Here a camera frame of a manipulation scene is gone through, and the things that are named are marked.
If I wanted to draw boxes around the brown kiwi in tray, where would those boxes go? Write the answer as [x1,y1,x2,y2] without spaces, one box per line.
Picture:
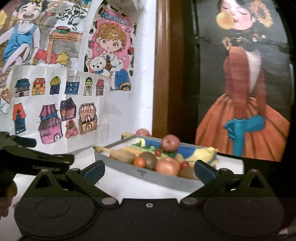
[139,152,158,170]

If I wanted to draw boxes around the pale green pear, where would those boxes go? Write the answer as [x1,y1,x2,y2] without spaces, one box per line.
[121,132,133,140]

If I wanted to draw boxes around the brown wooden frame post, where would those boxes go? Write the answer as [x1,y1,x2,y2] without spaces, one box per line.
[152,1,184,138]

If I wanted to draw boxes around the small red cherry tomato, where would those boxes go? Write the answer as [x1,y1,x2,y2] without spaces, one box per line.
[154,150,162,157]

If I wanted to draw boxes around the orange tangerine near tray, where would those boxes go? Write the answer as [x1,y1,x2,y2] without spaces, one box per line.
[133,157,147,168]

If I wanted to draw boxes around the houses drawing paper sheet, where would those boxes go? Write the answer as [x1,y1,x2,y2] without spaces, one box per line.
[1,65,111,154]

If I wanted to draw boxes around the laughing child drawing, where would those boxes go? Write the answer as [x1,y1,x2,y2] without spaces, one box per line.
[1,1,92,84]

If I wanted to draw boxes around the grey cardboard tray box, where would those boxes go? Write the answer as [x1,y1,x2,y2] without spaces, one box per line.
[95,135,203,192]

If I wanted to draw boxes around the painting of orange dress lady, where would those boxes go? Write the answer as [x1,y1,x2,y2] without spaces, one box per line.
[195,1,292,162]

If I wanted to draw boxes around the colourful dinosaur drawing liner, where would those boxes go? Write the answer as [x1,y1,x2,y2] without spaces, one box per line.
[128,138,218,167]

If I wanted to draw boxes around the large yellow banana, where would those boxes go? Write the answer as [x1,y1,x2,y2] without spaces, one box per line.
[94,146,137,164]

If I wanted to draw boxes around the red apple behind tray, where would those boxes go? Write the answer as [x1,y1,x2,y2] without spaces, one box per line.
[135,128,151,137]

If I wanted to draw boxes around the red apple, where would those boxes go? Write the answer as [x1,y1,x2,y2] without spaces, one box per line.
[155,157,181,176]
[135,128,151,137]
[160,135,180,153]

